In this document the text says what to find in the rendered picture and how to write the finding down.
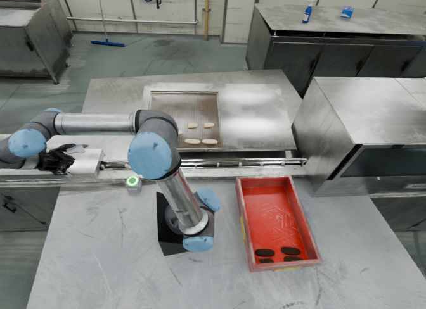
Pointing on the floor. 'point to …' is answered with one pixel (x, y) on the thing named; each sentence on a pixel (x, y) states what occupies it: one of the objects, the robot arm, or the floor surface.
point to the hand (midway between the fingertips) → (79, 159)
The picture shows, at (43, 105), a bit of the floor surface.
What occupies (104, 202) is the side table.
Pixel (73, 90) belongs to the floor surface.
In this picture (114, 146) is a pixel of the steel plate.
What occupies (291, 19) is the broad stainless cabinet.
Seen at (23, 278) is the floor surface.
